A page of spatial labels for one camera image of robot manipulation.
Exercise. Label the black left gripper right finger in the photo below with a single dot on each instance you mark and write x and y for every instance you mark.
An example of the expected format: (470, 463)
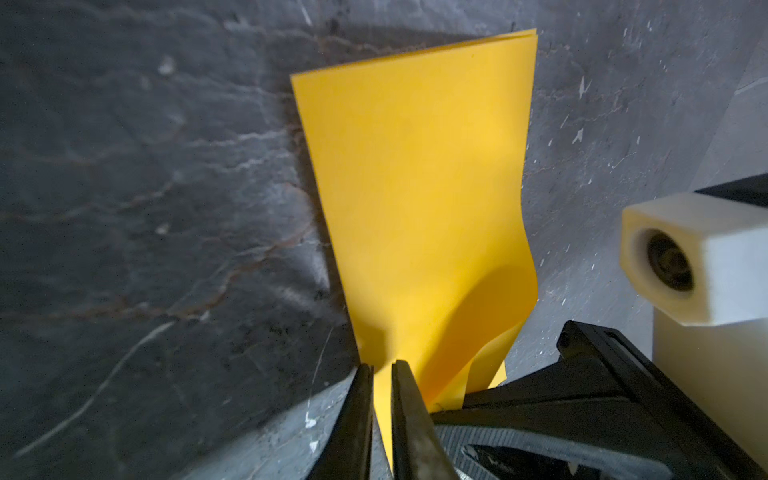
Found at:
(417, 452)

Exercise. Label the yellow square paper sheet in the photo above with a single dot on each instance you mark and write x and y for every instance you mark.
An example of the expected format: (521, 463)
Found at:
(418, 159)

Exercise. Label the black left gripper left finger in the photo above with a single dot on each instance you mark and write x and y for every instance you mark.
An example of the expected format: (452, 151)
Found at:
(347, 453)

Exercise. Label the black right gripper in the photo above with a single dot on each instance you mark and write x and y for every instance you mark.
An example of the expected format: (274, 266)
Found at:
(623, 417)

